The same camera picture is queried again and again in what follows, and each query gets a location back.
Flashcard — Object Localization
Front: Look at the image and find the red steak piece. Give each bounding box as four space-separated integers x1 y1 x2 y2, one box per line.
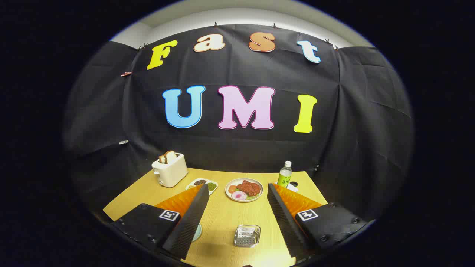
236 180 261 197

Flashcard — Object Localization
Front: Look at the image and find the black backdrop cloth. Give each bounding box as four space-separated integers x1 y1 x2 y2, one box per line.
63 24 414 223

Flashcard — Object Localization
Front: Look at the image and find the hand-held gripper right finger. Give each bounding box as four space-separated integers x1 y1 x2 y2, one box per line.
267 183 368 259

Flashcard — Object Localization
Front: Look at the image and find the white toaster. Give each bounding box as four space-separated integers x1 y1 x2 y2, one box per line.
151 152 188 188

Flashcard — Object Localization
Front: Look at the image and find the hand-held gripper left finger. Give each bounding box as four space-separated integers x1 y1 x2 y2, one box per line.
111 183 210 260

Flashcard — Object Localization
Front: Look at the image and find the white divided seasoning tray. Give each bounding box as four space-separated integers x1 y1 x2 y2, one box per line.
186 178 219 196

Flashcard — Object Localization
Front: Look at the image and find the white round food plate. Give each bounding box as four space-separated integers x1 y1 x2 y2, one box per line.
225 178 264 202

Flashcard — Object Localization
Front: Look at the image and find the metal wire cutlery basket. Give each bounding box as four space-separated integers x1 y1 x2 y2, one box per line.
234 224 261 248

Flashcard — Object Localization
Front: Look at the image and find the green label drink bottle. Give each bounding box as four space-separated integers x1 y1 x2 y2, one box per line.
277 161 293 188

